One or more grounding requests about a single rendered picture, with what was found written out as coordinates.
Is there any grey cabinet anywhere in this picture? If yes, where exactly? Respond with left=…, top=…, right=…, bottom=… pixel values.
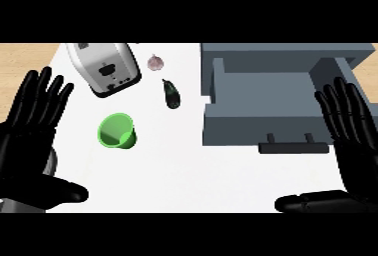
left=199, top=43, right=376, bottom=98

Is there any dark drawer handle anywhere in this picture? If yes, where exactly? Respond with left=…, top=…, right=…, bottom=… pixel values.
left=256, top=132, right=330, bottom=155

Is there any dark eggplant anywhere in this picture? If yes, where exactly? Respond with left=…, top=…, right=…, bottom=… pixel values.
left=161, top=78, right=181, bottom=110

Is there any silver toaster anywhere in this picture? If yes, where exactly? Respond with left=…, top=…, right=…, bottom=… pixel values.
left=65, top=43, right=143, bottom=99

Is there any grey open drawer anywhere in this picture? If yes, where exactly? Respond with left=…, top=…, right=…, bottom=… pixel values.
left=200, top=56, right=369, bottom=147

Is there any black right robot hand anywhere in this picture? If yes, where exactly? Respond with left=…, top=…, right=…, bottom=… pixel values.
left=273, top=76, right=378, bottom=214

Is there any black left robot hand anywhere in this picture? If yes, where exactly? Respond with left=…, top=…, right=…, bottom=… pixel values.
left=0, top=66, right=90, bottom=211

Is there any green cup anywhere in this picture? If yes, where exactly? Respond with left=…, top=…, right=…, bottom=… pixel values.
left=96, top=112, right=138, bottom=150

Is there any pale pink garlic bulb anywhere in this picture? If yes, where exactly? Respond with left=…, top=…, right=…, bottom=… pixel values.
left=146, top=53, right=165, bottom=72

